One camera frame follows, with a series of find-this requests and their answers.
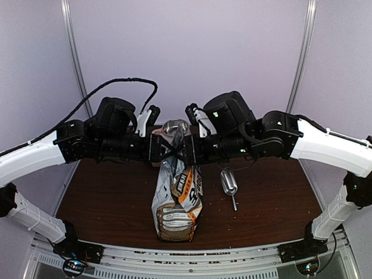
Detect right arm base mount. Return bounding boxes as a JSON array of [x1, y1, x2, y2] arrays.
[[278, 239, 328, 277]]

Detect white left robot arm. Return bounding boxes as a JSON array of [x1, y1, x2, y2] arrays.
[[1, 97, 164, 258]]

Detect right aluminium frame post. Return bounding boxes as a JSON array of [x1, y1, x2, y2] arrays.
[[286, 0, 317, 113]]

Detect pet food bag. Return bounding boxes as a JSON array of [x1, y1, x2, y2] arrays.
[[151, 127, 204, 242]]

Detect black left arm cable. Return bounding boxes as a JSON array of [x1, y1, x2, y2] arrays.
[[0, 77, 158, 158]]

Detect pink double pet feeder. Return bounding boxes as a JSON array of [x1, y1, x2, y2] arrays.
[[151, 126, 191, 168]]

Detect left aluminium frame post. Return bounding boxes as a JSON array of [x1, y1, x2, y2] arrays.
[[60, 0, 88, 99]]

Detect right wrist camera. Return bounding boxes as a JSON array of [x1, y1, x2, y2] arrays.
[[185, 103, 215, 138]]

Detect rear steel feeder bowl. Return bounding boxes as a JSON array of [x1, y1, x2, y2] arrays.
[[162, 119, 189, 137]]

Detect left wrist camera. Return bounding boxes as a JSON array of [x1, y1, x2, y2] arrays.
[[135, 105, 160, 137]]

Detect aluminium frame post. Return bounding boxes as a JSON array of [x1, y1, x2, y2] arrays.
[[60, 0, 88, 99], [286, 0, 317, 113]]

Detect front aluminium rail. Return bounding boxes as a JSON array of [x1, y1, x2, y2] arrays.
[[28, 229, 358, 279]]

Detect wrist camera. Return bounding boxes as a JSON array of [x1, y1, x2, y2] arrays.
[[185, 103, 215, 138], [135, 105, 160, 137]]

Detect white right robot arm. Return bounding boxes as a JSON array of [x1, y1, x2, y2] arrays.
[[170, 91, 371, 257]]

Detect metal food scoop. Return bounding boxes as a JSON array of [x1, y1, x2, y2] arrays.
[[220, 167, 238, 211]]

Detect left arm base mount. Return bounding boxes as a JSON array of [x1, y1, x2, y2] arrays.
[[51, 241, 104, 278]]

